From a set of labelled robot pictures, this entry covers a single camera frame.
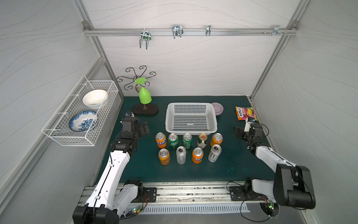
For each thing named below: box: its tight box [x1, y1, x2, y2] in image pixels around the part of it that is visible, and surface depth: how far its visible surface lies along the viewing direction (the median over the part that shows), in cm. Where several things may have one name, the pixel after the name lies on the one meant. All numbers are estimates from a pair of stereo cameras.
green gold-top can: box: [196, 132, 208, 149], surface depth 86 cm
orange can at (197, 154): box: [192, 147, 204, 165], surface depth 80 cm
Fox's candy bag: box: [235, 106, 259, 121], surface depth 109 cm
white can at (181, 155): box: [176, 145, 187, 165], surface depth 78 cm
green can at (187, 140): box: [182, 132, 193, 150], surface depth 86 cm
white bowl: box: [82, 89, 108, 110], surface depth 72 cm
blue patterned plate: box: [68, 110, 97, 133], surface depth 66 cm
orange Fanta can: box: [155, 132, 167, 149], surface depth 86 cm
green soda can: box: [168, 132, 179, 150], surface depth 86 cm
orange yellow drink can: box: [210, 132, 223, 148], surface depth 86 cm
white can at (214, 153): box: [207, 144, 222, 163], surface depth 78 cm
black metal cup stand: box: [116, 65, 159, 116], surface depth 95 cm
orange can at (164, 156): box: [158, 148, 171, 166], surface depth 80 cm
